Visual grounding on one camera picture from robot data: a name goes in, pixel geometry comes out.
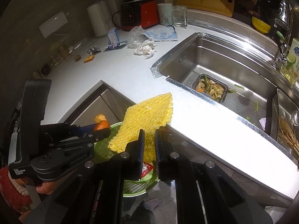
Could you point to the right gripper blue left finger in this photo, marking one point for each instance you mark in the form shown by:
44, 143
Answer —
136, 151

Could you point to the white electric kettle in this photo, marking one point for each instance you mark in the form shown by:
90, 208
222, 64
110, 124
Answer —
100, 18

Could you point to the clear plastic bag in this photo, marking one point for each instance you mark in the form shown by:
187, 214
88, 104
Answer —
136, 37

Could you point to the bamboo brush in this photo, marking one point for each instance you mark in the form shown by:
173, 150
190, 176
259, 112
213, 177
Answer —
287, 135

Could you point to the green perforated trash basket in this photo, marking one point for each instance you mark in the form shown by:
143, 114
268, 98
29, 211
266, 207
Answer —
131, 188

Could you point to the silver foil pouch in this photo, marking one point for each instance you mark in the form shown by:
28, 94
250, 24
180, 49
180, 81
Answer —
94, 50

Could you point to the orange peel piece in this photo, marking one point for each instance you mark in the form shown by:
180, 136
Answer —
101, 122

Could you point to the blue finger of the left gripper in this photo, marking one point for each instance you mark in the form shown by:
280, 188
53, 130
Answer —
90, 129

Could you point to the chrome faucet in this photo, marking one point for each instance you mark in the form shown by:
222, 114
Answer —
282, 26

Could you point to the dish soap bottle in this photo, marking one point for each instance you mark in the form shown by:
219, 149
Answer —
291, 70

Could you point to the yellow bowl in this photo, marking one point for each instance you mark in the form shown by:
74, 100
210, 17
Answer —
260, 26

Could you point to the ceramic floral cup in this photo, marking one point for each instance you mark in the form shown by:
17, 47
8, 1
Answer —
165, 13

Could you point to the red snack bag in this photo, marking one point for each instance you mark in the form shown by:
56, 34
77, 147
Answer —
146, 168

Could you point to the torn blue milk packet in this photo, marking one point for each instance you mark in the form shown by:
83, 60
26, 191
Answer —
117, 45

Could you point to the red black appliance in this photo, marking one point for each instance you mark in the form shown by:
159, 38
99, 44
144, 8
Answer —
142, 13

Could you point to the person's left hand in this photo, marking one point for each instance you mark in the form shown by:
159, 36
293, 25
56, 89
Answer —
46, 188

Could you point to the dark round jar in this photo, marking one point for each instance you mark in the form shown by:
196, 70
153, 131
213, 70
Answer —
46, 70

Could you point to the stainless steel sink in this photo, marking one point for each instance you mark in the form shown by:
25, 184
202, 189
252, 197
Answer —
257, 92

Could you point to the blue white milk carton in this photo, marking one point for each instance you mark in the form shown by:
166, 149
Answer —
113, 36

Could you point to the blue white dish towel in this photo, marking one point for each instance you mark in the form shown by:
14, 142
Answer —
166, 33

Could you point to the metal tray of food scraps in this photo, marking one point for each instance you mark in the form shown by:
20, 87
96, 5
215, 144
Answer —
211, 87

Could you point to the white tissue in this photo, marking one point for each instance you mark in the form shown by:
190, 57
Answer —
145, 49

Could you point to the red knit sleeve forearm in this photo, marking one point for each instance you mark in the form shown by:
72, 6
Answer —
15, 195

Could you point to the yellow foam net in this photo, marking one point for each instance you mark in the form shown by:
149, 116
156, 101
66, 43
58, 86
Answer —
148, 116

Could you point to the bread slice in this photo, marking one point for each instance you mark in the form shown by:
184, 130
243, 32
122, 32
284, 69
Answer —
88, 59

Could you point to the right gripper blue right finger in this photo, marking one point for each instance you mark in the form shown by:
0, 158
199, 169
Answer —
166, 165

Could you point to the clear glass mug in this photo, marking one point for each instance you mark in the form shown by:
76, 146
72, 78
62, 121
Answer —
179, 14

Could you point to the white wall socket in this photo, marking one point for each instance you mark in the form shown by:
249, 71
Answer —
53, 24

